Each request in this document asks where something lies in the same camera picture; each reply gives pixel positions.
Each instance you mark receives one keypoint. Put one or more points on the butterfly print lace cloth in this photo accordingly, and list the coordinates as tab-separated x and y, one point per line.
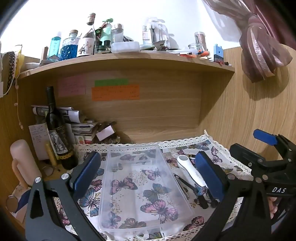
90	203

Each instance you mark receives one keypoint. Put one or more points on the white handheld massager device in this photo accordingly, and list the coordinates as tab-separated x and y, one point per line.
186	164

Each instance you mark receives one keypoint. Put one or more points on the dark wine bottle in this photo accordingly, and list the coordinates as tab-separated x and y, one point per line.
58	134

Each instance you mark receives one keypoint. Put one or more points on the yellow candle stick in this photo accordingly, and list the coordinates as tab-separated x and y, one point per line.
51	154

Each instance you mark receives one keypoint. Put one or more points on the clear glass jar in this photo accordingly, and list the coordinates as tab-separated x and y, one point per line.
200	41

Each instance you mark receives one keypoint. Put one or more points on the green spray bottle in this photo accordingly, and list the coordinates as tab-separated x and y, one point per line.
103	37

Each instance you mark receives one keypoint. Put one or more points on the pink tied curtain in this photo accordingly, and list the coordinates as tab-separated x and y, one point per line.
261	52

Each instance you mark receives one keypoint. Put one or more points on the orange sticky note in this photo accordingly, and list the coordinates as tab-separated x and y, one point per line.
117	92

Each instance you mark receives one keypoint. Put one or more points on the light blue bottle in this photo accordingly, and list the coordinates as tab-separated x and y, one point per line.
54	46

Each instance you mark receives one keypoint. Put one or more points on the pink sticky note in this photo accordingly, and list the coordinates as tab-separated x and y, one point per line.
71	86

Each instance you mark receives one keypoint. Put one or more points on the white rectangular case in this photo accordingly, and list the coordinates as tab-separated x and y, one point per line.
125	47

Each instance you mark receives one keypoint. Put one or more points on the clear plastic storage box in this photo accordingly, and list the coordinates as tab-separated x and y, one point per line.
139	192

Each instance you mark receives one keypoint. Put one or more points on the blue box on shelf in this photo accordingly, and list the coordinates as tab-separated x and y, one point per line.
218	54

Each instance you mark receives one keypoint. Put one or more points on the green sticky note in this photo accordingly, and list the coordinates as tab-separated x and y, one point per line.
111	82

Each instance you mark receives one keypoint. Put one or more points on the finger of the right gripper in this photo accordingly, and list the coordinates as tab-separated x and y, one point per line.
246	156
265	137

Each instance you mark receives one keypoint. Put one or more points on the round glasses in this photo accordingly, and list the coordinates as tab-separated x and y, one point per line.
48	170

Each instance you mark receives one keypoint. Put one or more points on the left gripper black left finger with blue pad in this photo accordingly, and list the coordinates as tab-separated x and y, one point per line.
42	220

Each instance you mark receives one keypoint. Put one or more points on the stack of papers and books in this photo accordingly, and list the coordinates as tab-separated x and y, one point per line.
81	129

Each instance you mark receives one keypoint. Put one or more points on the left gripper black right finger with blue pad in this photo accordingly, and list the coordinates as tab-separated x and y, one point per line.
253	221

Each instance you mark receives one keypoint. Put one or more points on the person's hand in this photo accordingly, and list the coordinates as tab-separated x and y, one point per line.
273	207

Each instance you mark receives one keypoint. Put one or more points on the pink cylindrical bottle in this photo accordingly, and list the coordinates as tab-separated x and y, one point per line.
23	164

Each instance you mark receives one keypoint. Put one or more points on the white small box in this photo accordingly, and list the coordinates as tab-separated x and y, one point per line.
105	133

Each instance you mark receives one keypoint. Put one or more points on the white handwritten note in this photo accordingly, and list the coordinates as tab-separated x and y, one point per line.
39	135

